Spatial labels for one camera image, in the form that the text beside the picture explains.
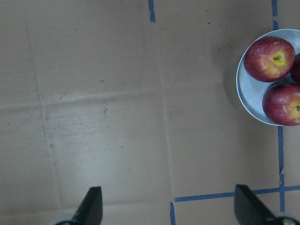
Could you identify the red apple plate back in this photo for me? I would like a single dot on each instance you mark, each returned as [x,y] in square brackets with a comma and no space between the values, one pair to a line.
[269,59]

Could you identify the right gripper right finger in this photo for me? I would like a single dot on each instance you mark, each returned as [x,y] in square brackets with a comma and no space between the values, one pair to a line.
[250,210]

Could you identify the red apple plate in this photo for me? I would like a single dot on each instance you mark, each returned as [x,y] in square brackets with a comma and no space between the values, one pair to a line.
[269,59]
[281,104]
[295,71]

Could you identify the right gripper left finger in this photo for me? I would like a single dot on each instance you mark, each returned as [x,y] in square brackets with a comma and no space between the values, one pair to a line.
[90,211]

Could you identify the red apple plate left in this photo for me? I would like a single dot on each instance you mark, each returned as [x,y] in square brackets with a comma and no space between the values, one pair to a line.
[295,71]

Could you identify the red apple plate front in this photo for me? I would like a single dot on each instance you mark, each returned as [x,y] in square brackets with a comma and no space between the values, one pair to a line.
[281,104]

